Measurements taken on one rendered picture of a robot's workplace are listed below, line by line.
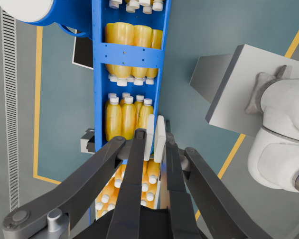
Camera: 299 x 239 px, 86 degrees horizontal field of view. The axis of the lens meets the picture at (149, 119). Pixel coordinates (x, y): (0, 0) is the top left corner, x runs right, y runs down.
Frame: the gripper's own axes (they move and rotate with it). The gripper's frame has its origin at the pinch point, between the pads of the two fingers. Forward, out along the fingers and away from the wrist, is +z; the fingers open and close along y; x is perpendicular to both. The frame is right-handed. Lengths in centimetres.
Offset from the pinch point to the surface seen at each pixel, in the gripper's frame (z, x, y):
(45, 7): 59, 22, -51
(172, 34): 161, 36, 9
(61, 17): 69, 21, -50
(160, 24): 60, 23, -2
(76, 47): 149, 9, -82
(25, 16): 60, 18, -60
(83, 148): 78, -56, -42
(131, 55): 38.9, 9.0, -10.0
